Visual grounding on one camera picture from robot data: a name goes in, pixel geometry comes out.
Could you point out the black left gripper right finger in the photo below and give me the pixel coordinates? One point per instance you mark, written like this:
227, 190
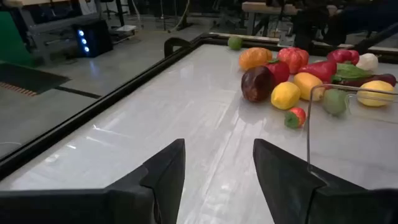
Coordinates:
295, 193

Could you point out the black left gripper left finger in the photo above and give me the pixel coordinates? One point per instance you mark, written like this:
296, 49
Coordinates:
155, 186

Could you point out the red strawberry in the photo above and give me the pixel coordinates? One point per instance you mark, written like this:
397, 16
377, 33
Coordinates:
295, 117

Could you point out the small yellow lemon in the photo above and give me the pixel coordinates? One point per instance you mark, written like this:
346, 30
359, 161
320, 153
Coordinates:
285, 95

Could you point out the green pear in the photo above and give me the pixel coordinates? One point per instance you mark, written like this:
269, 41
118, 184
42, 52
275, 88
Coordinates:
334, 101

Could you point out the yellow mango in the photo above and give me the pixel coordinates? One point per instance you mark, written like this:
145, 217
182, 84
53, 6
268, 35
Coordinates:
306, 84

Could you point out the dark red apple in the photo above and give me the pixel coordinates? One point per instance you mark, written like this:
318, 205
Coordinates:
256, 84

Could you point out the bright red apple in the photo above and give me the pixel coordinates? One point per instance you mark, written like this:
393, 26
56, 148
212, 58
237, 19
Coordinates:
281, 71

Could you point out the long red chili pepper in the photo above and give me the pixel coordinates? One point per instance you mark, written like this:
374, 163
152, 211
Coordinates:
320, 70

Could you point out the large yellow lemon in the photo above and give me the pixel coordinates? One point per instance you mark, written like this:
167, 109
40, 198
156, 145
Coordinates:
374, 93

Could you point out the green leafy vegetable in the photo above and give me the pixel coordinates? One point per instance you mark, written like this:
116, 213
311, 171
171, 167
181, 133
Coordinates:
349, 72

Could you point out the red ribbed tomato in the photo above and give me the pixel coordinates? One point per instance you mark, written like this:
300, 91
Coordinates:
293, 58

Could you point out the dark purple eggplant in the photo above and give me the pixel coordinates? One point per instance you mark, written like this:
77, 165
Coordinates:
373, 79

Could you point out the orange bumpy pepper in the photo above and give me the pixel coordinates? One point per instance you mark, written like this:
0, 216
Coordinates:
254, 58

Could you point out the red bell pepper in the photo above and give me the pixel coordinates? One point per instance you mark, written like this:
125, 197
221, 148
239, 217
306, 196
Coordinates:
342, 56

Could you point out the white garlic bulb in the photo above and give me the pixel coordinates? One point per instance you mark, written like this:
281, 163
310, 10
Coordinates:
367, 61

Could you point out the clear plastic basket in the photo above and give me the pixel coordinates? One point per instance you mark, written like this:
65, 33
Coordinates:
308, 130

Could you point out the black table clamp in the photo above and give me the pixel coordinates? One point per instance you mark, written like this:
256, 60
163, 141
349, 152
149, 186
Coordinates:
174, 42

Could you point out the green lime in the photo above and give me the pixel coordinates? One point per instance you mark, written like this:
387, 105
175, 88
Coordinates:
235, 43

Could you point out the black computer tower blue lights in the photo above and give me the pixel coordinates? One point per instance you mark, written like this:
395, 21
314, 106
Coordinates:
93, 37

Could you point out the wooden board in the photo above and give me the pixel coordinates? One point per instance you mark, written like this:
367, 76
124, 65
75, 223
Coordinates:
245, 36

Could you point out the dark floor mat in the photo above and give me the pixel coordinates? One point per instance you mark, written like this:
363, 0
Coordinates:
28, 77

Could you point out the wooden bench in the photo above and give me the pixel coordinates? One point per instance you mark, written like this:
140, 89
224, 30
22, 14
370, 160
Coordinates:
264, 7

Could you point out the green panel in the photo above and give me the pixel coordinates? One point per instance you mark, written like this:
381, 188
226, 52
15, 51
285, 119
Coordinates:
12, 40

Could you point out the black table frame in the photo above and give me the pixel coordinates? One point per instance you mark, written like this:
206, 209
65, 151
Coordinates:
93, 109

